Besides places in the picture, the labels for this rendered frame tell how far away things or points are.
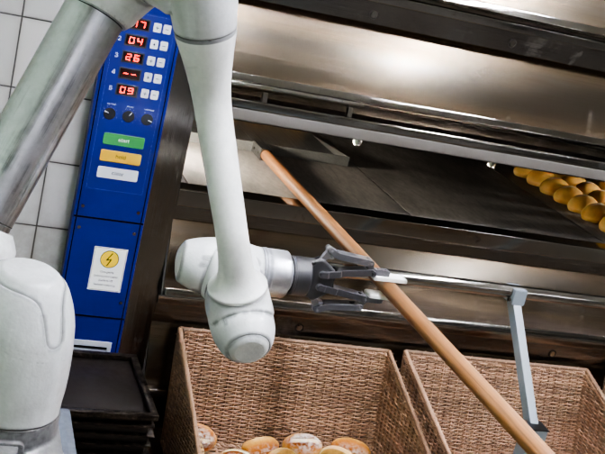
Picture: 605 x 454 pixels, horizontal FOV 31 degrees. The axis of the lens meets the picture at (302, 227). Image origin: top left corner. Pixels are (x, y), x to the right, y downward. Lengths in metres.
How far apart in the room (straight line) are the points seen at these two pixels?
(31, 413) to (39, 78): 0.51
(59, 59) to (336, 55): 0.92
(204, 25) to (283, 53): 0.79
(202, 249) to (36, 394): 0.48
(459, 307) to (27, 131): 1.42
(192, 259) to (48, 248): 0.64
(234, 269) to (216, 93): 0.29
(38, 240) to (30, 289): 0.93
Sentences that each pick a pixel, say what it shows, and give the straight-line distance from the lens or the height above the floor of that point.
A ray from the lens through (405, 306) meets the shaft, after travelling 2.00.
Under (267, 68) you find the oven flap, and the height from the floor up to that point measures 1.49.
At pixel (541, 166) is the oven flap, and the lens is 2.62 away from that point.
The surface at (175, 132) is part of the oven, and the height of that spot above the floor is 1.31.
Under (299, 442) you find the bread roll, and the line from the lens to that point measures 2.66.
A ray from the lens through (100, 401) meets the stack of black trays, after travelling 2.30.
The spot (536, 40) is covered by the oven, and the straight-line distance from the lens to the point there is 2.70.
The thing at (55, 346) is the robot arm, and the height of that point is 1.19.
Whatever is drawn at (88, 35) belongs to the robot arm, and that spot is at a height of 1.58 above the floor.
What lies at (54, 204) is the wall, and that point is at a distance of 2.47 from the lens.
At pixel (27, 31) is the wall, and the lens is 2.38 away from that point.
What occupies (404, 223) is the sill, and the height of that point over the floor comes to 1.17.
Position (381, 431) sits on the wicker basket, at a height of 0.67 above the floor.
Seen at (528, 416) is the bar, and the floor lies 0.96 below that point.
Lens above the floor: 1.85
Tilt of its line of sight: 16 degrees down
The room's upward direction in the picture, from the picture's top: 14 degrees clockwise
